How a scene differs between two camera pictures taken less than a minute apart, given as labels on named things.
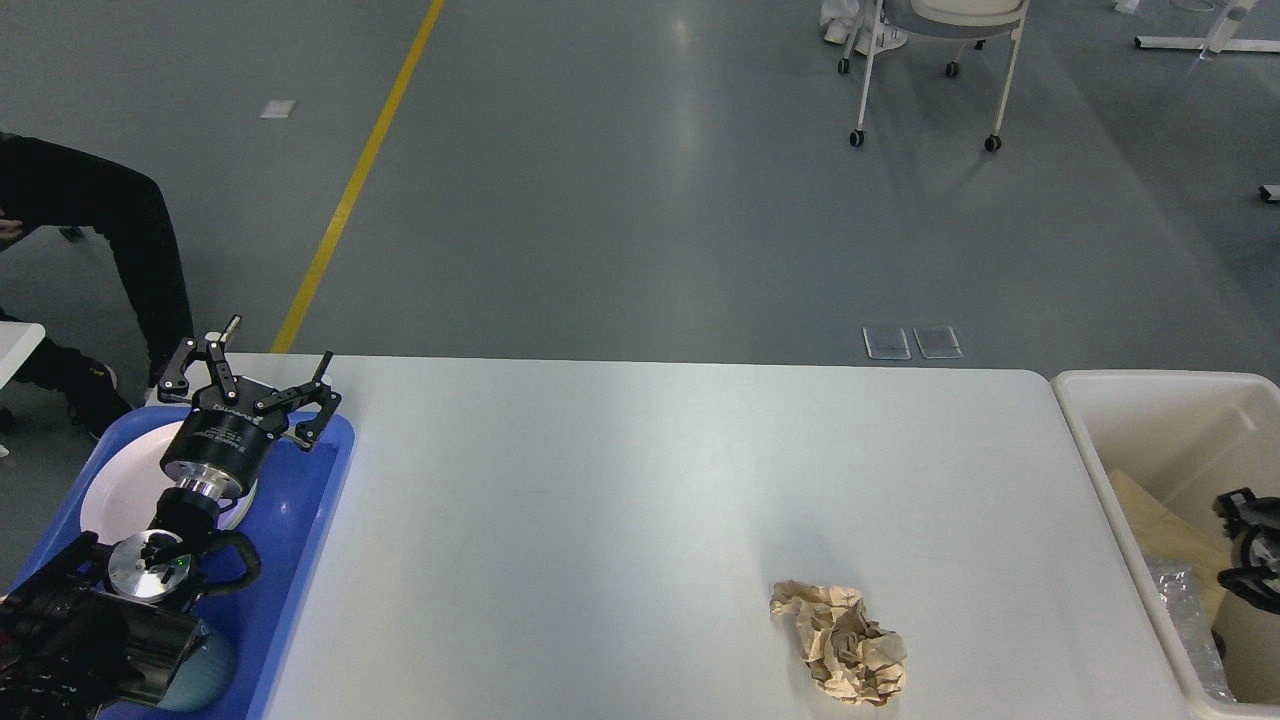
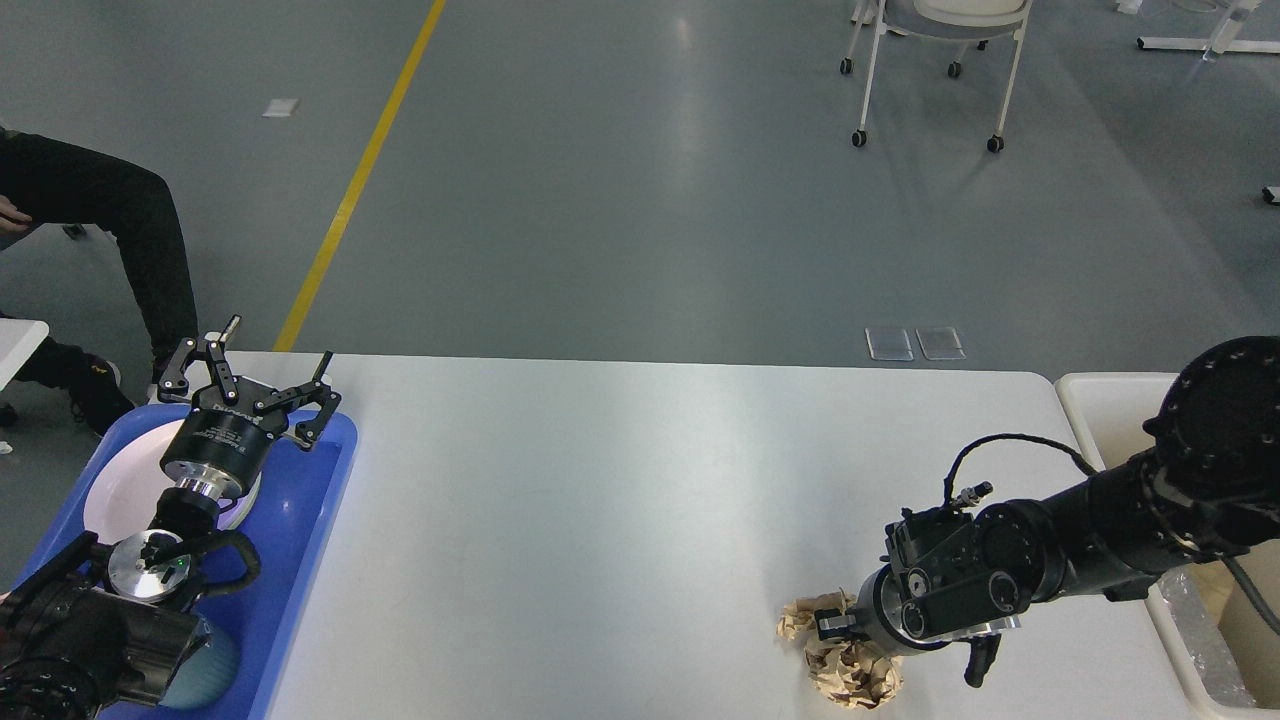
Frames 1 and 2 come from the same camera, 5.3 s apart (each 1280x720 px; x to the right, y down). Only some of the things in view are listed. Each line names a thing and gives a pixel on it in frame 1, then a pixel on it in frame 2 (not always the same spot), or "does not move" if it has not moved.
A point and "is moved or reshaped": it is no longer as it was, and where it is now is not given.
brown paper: (850, 655) is moved or reshaped
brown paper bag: (1165, 533) is moved or reshaped
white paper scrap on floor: (277, 109) does not move
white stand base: (1219, 38) does not move
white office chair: (959, 21) does not move
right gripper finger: (1242, 510) to (834, 623)
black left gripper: (218, 446) does not move
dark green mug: (203, 679) does not move
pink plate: (127, 495) does not move
